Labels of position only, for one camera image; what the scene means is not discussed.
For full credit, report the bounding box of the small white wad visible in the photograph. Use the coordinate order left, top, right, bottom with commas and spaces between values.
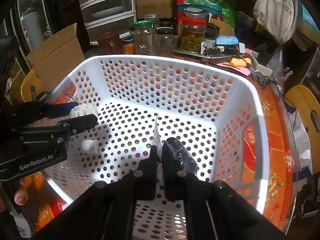
81, 140, 99, 155

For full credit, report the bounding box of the white ribbed soft ball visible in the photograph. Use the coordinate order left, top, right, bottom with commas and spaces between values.
68, 103, 98, 119

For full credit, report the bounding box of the black soft bundle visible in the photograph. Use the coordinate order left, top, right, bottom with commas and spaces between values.
162, 137, 199, 176

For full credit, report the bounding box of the white cartoon snack packet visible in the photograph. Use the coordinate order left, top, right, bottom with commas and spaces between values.
153, 116, 162, 156

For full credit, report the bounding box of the person's left hand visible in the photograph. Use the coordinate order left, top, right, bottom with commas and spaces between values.
13, 178, 29, 206

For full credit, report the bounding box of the left wooden chair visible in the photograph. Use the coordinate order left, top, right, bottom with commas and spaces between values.
10, 69, 47, 105

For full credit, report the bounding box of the wooden chair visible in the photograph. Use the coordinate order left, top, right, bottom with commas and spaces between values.
10, 69, 47, 105
285, 85, 319, 174

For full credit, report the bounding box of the open cardboard box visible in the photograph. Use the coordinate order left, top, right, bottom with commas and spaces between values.
27, 23, 85, 91

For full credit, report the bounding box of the white perforated plastic basket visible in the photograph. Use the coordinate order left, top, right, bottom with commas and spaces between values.
34, 55, 278, 239

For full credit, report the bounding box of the blue white paper bag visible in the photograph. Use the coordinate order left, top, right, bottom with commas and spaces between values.
285, 102, 312, 181

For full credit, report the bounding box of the small orange jar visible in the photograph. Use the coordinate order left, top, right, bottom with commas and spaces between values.
121, 36, 136, 55

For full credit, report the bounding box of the green lid glass jar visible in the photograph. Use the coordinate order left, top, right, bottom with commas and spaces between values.
133, 20, 155, 55

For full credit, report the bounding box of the white plastic drawer tower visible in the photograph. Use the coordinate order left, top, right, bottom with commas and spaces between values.
79, 0, 137, 45

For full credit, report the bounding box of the black lid empty jar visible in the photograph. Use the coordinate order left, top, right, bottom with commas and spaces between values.
156, 27, 175, 57

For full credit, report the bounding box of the right wooden chair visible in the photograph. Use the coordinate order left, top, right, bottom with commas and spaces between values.
285, 85, 319, 174

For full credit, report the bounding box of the silver lid glass jar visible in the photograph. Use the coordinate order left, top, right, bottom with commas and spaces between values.
144, 13, 159, 30

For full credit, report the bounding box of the brown cardboard box behind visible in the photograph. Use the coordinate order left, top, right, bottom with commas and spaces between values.
136, 0, 173, 19

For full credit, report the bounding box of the red lid pickle jar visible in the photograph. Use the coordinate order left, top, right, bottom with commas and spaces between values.
180, 7, 207, 54

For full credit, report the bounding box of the blue cloth mask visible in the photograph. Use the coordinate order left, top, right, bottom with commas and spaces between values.
215, 36, 239, 46

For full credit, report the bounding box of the blue illustrated tote bag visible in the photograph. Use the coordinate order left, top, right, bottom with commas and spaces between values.
293, 2, 319, 51

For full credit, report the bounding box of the beige canvas tote bag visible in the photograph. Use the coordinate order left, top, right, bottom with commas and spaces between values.
253, 0, 299, 44

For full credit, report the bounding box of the black clamp mount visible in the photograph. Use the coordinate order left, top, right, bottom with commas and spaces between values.
30, 86, 51, 102

